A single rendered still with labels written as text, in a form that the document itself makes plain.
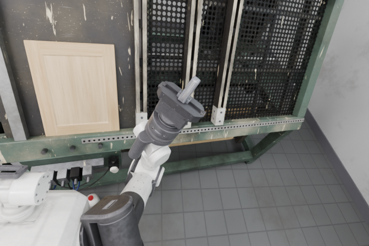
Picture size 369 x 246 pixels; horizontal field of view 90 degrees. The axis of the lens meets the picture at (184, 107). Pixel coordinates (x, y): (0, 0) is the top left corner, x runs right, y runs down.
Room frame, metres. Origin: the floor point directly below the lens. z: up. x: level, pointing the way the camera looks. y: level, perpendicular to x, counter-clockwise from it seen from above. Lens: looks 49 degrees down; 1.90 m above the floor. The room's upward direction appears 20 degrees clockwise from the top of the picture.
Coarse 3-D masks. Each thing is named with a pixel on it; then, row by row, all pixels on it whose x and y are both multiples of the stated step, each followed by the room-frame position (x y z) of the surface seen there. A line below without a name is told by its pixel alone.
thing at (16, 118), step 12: (0, 36) 0.53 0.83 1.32; (0, 48) 0.49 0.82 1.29; (0, 60) 0.46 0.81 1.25; (0, 72) 0.43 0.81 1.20; (12, 72) 0.47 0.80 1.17; (0, 84) 0.40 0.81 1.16; (12, 84) 0.43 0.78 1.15; (12, 96) 0.39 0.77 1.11; (12, 108) 0.36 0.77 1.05; (12, 120) 0.33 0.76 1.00; (24, 120) 0.36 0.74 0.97; (12, 132) 0.29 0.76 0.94; (24, 132) 0.31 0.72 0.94
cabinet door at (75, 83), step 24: (48, 48) 0.59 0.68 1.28; (72, 48) 0.64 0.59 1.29; (96, 48) 0.69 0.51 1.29; (48, 72) 0.53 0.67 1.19; (72, 72) 0.58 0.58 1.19; (96, 72) 0.63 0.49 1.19; (48, 96) 0.47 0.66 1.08; (72, 96) 0.52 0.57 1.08; (96, 96) 0.57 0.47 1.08; (48, 120) 0.40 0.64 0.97; (72, 120) 0.45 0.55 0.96; (96, 120) 0.50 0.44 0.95
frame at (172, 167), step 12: (0, 120) 0.38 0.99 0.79; (0, 132) 0.32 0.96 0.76; (276, 132) 1.17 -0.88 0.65; (288, 132) 1.15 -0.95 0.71; (252, 144) 1.29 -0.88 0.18; (264, 144) 1.15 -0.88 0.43; (216, 156) 0.98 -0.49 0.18; (228, 156) 1.03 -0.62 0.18; (240, 156) 1.08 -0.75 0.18; (252, 156) 1.13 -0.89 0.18; (168, 168) 0.69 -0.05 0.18; (180, 168) 0.73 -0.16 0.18; (192, 168) 0.78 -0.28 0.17; (84, 180) 0.36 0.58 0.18; (96, 180) 0.39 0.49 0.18; (108, 180) 0.42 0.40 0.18; (120, 180) 0.46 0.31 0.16
